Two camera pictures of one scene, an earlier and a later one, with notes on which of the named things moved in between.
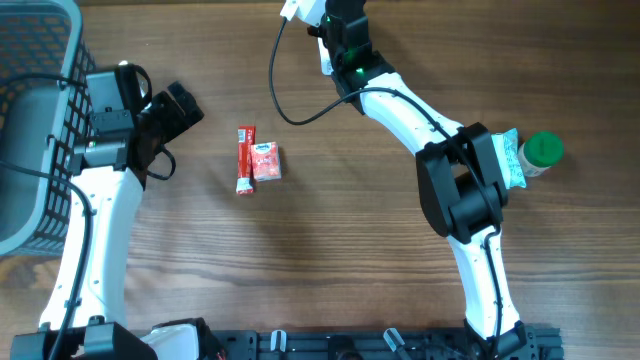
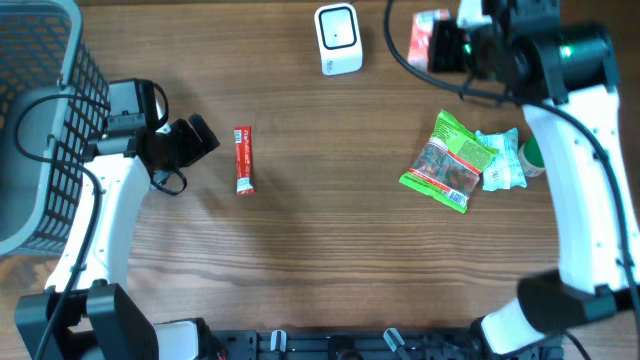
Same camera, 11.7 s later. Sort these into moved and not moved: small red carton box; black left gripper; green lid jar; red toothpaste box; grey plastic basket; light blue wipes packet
Moved: small red carton box; black left gripper
Not moved: grey plastic basket; light blue wipes packet; green lid jar; red toothpaste box
